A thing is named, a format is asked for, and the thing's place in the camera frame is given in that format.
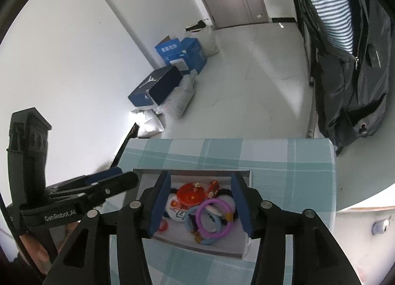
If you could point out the white plastic bag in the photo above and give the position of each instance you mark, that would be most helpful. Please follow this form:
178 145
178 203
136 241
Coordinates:
182 99
149 124
208 41

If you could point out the teal plaid tablecloth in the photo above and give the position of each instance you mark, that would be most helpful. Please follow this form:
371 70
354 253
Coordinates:
277 180

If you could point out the red clip ornament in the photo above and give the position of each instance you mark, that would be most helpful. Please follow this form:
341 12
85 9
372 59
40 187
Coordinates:
163 226
213 186

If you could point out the white round badge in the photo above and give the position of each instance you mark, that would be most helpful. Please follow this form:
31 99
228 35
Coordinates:
176 209

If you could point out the grey cardboard box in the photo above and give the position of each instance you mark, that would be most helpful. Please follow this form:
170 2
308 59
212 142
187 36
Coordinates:
216 246

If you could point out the black backpack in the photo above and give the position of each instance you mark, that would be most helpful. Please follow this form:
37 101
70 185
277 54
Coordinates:
339 87

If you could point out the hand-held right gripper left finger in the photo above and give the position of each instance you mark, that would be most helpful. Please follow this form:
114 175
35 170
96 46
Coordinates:
162 204

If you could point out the person's left hand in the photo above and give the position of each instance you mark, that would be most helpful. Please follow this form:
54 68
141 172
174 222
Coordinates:
34 249

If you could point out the red round badge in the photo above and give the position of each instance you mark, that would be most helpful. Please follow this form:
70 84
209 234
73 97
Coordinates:
189 195

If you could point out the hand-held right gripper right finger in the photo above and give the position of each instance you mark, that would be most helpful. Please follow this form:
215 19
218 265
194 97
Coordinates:
239 204

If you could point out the dark blue shoe box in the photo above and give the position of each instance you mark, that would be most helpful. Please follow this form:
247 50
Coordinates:
148 82

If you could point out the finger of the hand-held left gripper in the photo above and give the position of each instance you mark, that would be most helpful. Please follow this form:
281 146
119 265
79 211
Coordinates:
92 178
117 184

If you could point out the blue white striped shirt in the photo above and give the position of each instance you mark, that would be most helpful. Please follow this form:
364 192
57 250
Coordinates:
331 13

